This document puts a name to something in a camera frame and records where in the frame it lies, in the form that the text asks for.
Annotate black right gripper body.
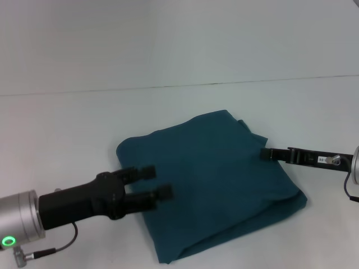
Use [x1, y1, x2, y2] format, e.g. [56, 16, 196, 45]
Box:
[288, 146, 355, 173]

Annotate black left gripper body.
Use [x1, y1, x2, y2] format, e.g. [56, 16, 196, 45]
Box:
[38, 171, 127, 231]

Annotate teal blue shirt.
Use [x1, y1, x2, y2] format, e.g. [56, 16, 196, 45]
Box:
[116, 109, 308, 265]

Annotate right arm cable with plug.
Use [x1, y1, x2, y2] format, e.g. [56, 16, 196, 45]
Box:
[325, 155, 359, 203]

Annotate arm cable with plug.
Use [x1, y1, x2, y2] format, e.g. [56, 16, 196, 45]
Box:
[325, 155, 359, 203]
[13, 221, 79, 267]

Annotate left arm cable with plug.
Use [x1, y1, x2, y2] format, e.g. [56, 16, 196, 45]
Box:
[13, 221, 79, 267]

